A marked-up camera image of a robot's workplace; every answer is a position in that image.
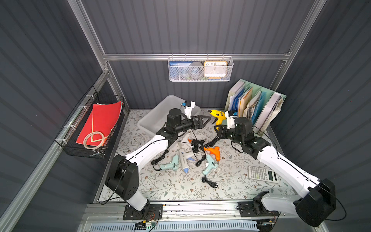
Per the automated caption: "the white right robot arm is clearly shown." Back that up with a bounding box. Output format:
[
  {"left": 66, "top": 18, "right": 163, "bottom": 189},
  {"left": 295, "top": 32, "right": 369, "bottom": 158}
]
[{"left": 214, "top": 117, "right": 336, "bottom": 227}]

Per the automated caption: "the aluminium front rail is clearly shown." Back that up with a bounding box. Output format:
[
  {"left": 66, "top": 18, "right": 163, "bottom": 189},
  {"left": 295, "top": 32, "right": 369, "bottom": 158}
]
[{"left": 77, "top": 200, "right": 328, "bottom": 232}]

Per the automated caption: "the mint glue gun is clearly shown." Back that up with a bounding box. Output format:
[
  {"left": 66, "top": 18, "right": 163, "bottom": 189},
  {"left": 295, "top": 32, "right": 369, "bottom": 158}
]
[
  {"left": 151, "top": 149, "right": 179, "bottom": 171},
  {"left": 202, "top": 155, "right": 218, "bottom": 189}
]

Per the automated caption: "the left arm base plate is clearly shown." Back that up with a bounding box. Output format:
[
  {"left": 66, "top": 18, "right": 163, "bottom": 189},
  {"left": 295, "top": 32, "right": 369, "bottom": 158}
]
[{"left": 123, "top": 204, "right": 163, "bottom": 220}]

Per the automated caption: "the green plastic file organizer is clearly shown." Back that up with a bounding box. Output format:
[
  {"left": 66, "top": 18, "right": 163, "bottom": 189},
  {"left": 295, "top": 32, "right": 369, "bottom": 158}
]
[{"left": 223, "top": 79, "right": 287, "bottom": 136}]

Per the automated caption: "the orange glue gun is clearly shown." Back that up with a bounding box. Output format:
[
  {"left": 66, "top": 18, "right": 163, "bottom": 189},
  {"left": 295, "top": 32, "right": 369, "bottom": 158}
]
[{"left": 204, "top": 146, "right": 221, "bottom": 162}]

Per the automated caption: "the yellow alarm clock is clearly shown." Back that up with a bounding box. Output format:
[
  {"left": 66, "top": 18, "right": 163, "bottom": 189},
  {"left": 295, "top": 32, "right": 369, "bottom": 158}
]
[{"left": 204, "top": 61, "right": 228, "bottom": 78}]

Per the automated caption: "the white wire wall basket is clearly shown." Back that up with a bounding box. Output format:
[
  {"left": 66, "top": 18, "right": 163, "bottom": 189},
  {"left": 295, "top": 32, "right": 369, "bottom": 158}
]
[{"left": 168, "top": 55, "right": 234, "bottom": 82}]

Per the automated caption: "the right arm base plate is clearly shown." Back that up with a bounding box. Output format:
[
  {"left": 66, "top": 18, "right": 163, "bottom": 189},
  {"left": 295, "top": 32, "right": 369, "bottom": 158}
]
[{"left": 236, "top": 201, "right": 280, "bottom": 218}]

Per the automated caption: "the white calculator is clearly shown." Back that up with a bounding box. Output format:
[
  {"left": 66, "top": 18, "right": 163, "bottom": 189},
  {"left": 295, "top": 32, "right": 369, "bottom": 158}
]
[{"left": 248, "top": 166, "right": 279, "bottom": 183}]

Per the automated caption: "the white blue-tip glue gun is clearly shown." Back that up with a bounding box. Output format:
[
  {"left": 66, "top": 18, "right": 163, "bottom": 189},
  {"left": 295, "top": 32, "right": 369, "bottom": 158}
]
[{"left": 178, "top": 145, "right": 195, "bottom": 174}]

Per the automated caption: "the blue folder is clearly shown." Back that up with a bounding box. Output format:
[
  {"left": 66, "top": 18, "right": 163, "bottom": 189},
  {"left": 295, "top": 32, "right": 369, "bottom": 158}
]
[{"left": 228, "top": 87, "right": 245, "bottom": 111}]

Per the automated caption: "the white thick binder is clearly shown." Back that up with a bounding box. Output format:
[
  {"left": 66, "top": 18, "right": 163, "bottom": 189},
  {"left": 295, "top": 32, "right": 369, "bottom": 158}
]
[{"left": 253, "top": 91, "right": 282, "bottom": 133}]

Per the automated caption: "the small white orange-tip glue gun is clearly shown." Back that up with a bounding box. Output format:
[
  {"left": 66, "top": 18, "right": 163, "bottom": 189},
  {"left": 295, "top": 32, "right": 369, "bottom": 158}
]
[{"left": 180, "top": 132, "right": 196, "bottom": 158}]

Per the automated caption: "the teal perforated folder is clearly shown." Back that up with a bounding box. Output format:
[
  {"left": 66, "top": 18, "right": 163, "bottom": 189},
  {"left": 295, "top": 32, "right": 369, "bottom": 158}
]
[{"left": 251, "top": 91, "right": 266, "bottom": 125}]

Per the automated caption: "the grey tape roll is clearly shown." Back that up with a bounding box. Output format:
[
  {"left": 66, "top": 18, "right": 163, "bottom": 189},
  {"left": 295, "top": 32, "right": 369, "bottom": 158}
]
[{"left": 188, "top": 61, "right": 204, "bottom": 80}]

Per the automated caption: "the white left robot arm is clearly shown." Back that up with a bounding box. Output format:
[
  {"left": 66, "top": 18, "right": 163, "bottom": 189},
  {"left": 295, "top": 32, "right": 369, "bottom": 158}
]
[{"left": 105, "top": 108, "right": 211, "bottom": 211}]

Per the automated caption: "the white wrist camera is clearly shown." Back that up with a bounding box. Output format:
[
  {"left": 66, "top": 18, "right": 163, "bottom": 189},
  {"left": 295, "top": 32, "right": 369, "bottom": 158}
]
[
  {"left": 225, "top": 110, "right": 238, "bottom": 129},
  {"left": 181, "top": 101, "right": 195, "bottom": 119}
]

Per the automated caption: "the floral table mat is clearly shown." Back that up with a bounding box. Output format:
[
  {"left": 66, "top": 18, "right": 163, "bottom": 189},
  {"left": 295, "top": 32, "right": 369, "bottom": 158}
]
[{"left": 98, "top": 109, "right": 299, "bottom": 203}]

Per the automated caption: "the yellow glue gun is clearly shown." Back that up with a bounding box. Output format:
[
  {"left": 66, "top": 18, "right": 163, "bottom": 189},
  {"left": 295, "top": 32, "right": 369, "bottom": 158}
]
[{"left": 207, "top": 110, "right": 227, "bottom": 132}]

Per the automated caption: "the red folder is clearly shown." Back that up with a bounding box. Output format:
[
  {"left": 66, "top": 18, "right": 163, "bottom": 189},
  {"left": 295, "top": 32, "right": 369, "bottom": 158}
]
[{"left": 76, "top": 101, "right": 123, "bottom": 149}]

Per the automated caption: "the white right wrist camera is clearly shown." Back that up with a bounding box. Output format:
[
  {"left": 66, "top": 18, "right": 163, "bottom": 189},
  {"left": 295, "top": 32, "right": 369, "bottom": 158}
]
[{"left": 225, "top": 110, "right": 238, "bottom": 129}]

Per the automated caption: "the worn paper stack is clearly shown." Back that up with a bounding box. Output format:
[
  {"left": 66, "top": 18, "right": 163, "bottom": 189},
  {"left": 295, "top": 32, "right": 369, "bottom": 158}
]
[{"left": 257, "top": 95, "right": 285, "bottom": 136}]

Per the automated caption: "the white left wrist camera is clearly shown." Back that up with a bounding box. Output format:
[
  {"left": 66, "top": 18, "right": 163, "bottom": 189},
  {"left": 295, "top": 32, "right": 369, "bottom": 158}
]
[{"left": 181, "top": 101, "right": 195, "bottom": 119}]

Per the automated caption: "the blue box in basket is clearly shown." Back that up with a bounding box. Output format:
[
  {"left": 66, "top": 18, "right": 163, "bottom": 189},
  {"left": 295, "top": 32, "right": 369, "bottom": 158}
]
[{"left": 168, "top": 61, "right": 192, "bottom": 82}]

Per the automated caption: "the black wire side basket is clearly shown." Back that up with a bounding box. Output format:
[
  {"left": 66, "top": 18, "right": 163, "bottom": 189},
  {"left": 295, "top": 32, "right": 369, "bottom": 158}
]
[{"left": 55, "top": 91, "right": 125, "bottom": 159}]

